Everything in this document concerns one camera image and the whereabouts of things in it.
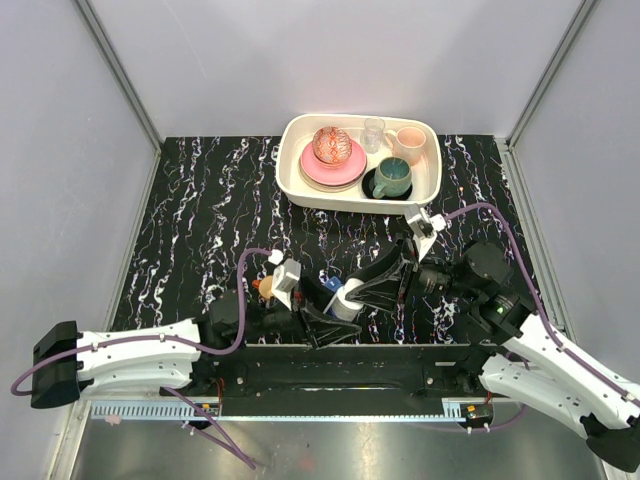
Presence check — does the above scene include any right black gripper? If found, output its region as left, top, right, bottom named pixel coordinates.
left=346, top=232, right=480, bottom=313

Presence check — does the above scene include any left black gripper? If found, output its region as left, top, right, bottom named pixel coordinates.
left=240, top=270, right=362, bottom=348

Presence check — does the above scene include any white pill bottle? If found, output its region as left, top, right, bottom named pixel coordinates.
left=323, top=278, right=364, bottom=322

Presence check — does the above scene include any blue pill organizer box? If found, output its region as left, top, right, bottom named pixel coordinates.
left=323, top=276, right=343, bottom=294

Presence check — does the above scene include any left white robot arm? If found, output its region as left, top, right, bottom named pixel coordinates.
left=26, top=274, right=363, bottom=409

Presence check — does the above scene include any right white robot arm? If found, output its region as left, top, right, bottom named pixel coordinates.
left=345, top=241, right=639, bottom=473

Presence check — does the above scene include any black saucer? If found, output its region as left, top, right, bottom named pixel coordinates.
left=361, top=169, right=413, bottom=201

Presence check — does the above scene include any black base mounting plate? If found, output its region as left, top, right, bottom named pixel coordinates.
left=185, top=345, right=489, bottom=417

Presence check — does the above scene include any green ceramic mug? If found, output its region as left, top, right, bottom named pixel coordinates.
left=372, top=157, right=412, bottom=199

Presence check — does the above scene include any cream plate under pink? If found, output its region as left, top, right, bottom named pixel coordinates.
left=299, top=169, right=362, bottom=193

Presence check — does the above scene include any white rectangular dish tub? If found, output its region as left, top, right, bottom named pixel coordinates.
left=275, top=114, right=443, bottom=215

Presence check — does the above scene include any pink ceramic mug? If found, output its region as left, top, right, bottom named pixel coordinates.
left=384, top=126, right=426, bottom=166

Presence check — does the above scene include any orange patterned bowl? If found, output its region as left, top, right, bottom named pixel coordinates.
left=312, top=126, right=352, bottom=167

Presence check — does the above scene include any clear drinking glass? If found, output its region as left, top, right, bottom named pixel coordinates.
left=361, top=117, right=385, bottom=154

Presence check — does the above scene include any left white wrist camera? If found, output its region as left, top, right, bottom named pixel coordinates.
left=271, top=259, right=301, bottom=310

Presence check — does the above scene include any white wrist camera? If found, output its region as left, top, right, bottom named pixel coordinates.
left=271, top=259, right=301, bottom=310
left=404, top=204, right=447, bottom=262

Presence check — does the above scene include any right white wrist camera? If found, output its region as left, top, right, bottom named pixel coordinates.
left=404, top=204, right=447, bottom=262

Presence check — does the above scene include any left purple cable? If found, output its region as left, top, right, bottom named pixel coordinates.
left=10, top=247, right=259, bottom=470

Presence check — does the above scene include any white slotted cable duct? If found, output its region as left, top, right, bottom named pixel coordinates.
left=90, top=401, right=464, bottom=423

